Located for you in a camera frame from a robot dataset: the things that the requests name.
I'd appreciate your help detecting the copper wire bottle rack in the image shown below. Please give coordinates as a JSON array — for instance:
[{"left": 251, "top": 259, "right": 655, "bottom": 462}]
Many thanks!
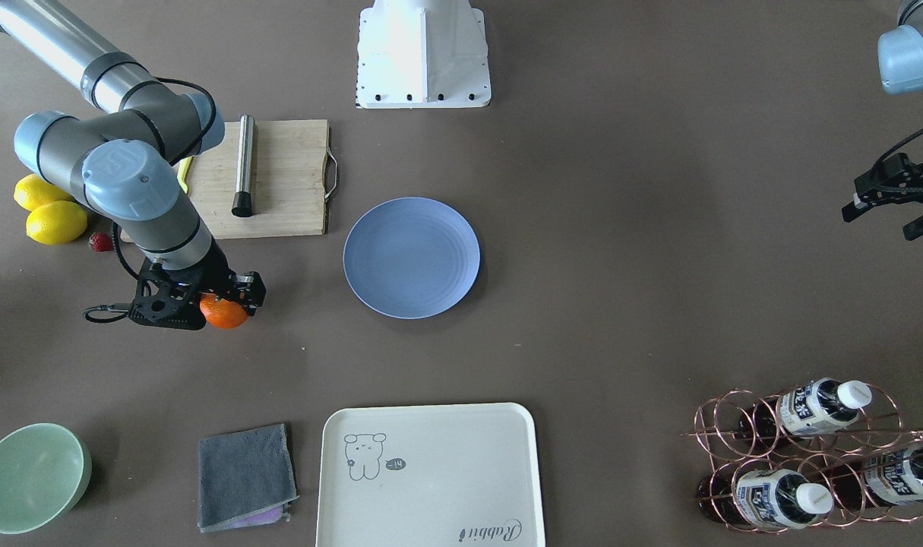
[{"left": 691, "top": 385, "right": 923, "bottom": 536}]

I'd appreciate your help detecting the orange fruit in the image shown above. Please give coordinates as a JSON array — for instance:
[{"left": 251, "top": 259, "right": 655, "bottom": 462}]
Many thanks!
[{"left": 198, "top": 293, "right": 249, "bottom": 330}]

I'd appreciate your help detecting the blue plate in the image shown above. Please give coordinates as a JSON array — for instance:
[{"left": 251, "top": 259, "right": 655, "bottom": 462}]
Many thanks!
[{"left": 343, "top": 197, "right": 481, "bottom": 320}]

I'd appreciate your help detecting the lower drink bottle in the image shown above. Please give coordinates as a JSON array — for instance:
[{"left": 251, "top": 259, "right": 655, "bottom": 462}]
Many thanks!
[
  {"left": 827, "top": 444, "right": 923, "bottom": 510},
  {"left": 697, "top": 470, "right": 835, "bottom": 532}
]

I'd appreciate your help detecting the green bowl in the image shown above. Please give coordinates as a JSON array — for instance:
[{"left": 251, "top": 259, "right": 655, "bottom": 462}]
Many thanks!
[{"left": 0, "top": 423, "right": 92, "bottom": 536}]

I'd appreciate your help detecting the yellow lemon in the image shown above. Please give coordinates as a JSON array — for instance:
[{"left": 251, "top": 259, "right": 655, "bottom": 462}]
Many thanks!
[
  {"left": 13, "top": 173, "right": 74, "bottom": 212},
  {"left": 26, "top": 201, "right": 87, "bottom": 245}
]

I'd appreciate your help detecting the lower yellow lemon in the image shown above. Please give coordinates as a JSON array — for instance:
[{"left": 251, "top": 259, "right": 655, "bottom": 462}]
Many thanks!
[{"left": 26, "top": 201, "right": 87, "bottom": 245}]

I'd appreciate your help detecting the wooden cutting board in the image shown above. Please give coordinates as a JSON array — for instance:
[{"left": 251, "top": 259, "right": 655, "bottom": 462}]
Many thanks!
[{"left": 120, "top": 119, "right": 340, "bottom": 243}]

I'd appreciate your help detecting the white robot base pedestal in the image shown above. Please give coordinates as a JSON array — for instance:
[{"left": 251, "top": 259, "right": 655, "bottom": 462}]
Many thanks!
[{"left": 355, "top": 1, "right": 492, "bottom": 109}]

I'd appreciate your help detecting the top drink bottle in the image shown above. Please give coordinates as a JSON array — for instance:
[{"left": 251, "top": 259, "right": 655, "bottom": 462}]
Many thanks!
[{"left": 735, "top": 378, "right": 872, "bottom": 449}]

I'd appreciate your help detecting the upper yellow lemon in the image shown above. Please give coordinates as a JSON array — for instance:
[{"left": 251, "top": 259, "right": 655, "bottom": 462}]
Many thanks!
[{"left": 13, "top": 173, "right": 74, "bottom": 212}]

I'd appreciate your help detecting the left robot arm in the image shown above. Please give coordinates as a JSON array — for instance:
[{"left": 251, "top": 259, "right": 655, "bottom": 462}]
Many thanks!
[{"left": 841, "top": 1, "right": 923, "bottom": 240}]

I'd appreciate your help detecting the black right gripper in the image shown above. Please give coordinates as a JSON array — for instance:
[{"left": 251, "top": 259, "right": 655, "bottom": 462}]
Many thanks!
[{"left": 128, "top": 243, "right": 267, "bottom": 331}]

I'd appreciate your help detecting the red strawberry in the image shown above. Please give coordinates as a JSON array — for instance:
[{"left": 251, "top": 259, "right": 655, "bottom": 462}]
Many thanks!
[{"left": 87, "top": 232, "right": 116, "bottom": 252}]

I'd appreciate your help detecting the grey folded cloth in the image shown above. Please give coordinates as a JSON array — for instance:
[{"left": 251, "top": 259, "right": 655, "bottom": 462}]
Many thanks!
[{"left": 198, "top": 423, "right": 299, "bottom": 533}]

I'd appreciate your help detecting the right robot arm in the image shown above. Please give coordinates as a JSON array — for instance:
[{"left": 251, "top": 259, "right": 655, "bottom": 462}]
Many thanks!
[{"left": 0, "top": 1, "right": 266, "bottom": 330}]

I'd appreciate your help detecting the drink bottle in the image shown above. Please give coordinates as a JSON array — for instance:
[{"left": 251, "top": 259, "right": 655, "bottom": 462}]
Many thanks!
[
  {"left": 697, "top": 470, "right": 835, "bottom": 532},
  {"left": 827, "top": 444, "right": 923, "bottom": 510},
  {"left": 735, "top": 378, "right": 872, "bottom": 449}
]

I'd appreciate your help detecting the cream rectangular tray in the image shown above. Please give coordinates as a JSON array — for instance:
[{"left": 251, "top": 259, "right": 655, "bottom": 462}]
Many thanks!
[{"left": 316, "top": 403, "right": 547, "bottom": 546}]

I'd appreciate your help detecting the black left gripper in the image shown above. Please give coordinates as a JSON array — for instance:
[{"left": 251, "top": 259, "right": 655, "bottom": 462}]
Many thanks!
[{"left": 841, "top": 153, "right": 923, "bottom": 240}]

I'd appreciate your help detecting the steel cylinder muddler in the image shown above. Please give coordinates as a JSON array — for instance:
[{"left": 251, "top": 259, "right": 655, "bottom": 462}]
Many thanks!
[{"left": 231, "top": 115, "right": 255, "bottom": 218}]

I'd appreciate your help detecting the yellow plastic knife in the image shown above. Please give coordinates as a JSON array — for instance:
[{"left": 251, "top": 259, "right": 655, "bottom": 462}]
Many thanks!
[{"left": 176, "top": 157, "right": 194, "bottom": 194}]

